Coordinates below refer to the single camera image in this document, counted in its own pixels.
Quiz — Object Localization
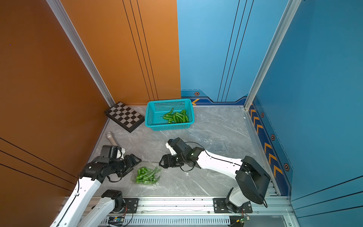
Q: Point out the left aluminium frame post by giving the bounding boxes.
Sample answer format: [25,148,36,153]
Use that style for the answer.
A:
[46,0,115,107]

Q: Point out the left circuit board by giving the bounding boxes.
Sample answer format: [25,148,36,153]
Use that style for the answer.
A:
[107,216,125,227]

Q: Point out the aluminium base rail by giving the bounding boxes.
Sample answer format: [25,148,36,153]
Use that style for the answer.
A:
[82,196,299,227]

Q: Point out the right aluminium frame post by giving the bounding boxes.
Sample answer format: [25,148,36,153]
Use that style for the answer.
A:
[244,0,301,111]

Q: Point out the green pepper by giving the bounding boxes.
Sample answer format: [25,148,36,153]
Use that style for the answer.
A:
[181,110,189,123]
[172,112,183,124]
[163,108,174,119]

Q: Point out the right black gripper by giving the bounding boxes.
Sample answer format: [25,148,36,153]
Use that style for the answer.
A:
[157,153,187,168]

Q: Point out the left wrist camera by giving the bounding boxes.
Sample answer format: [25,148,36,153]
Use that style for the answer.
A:
[116,147,126,160]

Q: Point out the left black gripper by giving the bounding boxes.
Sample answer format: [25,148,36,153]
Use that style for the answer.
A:
[110,152,142,176]

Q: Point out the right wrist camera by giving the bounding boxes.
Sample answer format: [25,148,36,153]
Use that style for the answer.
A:
[165,142,176,156]

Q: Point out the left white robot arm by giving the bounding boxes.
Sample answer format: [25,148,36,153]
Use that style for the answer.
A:
[51,145,142,227]

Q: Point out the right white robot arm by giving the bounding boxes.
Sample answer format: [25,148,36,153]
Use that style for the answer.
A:
[159,138,271,214]

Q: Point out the black white checkerboard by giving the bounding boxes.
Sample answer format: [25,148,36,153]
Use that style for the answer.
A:
[105,102,145,133]

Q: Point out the clear pepper container front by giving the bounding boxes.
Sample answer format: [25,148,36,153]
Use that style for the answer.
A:
[131,165,162,186]

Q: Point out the right circuit board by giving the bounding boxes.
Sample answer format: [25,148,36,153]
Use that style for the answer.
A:
[236,215,250,223]

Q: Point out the teal plastic basket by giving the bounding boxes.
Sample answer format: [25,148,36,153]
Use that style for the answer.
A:
[145,99,195,131]

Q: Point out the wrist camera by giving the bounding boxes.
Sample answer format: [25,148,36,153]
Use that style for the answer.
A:
[116,147,126,160]
[165,142,176,156]

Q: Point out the aluminium frame post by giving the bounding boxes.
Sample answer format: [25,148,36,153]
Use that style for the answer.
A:
[46,0,115,107]
[244,0,301,111]

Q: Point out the circuit board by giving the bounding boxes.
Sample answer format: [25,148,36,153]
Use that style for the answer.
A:
[236,215,250,223]
[107,216,125,227]

